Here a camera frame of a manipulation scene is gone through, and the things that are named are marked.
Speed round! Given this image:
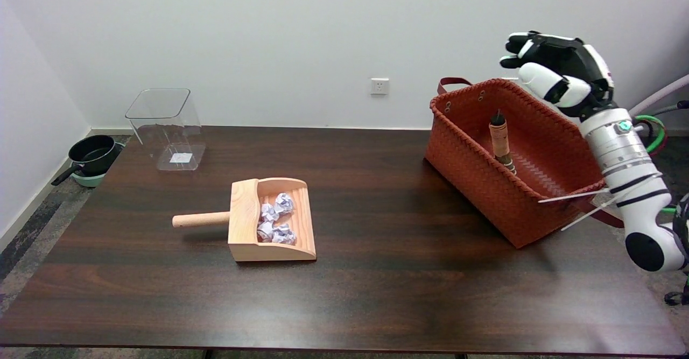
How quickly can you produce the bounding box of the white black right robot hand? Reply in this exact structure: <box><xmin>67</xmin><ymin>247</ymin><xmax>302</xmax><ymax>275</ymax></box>
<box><xmin>499</xmin><ymin>31</ymin><xmax>616</xmax><ymax>119</ymax></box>

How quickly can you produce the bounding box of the brown straw hand broom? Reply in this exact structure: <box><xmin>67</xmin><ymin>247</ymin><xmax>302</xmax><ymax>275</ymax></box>
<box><xmin>488</xmin><ymin>109</ymin><xmax>518</xmax><ymax>176</ymax></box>

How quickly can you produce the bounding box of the orange woven basket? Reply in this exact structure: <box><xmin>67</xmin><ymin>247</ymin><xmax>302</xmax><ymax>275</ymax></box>
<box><xmin>425</xmin><ymin>77</ymin><xmax>625</xmax><ymax>249</ymax></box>

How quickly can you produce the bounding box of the wooden dustpan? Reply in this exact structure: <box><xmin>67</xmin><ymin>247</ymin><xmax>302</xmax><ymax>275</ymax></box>
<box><xmin>172</xmin><ymin>178</ymin><xmax>317</xmax><ymax>263</ymax></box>

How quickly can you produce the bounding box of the clear plastic bin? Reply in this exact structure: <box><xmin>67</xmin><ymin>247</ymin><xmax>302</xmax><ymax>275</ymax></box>
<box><xmin>125</xmin><ymin>88</ymin><xmax>207</xmax><ymax>172</ymax></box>

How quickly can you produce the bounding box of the black frying pan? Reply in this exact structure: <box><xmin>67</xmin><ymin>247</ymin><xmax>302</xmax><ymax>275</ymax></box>
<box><xmin>51</xmin><ymin>135</ymin><xmax>117</xmax><ymax>187</ymax></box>

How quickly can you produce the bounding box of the green pot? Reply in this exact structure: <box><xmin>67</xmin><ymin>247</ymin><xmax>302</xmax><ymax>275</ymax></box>
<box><xmin>71</xmin><ymin>142</ymin><xmax>125</xmax><ymax>188</ymax></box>

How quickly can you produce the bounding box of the green robot cable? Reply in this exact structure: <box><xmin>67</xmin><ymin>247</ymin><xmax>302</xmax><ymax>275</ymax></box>
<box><xmin>634</xmin><ymin>114</ymin><xmax>668</xmax><ymax>156</ymax></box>

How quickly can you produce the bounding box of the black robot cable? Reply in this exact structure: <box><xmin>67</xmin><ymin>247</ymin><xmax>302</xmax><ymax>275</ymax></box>
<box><xmin>664</xmin><ymin>192</ymin><xmax>689</xmax><ymax>307</ymax></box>

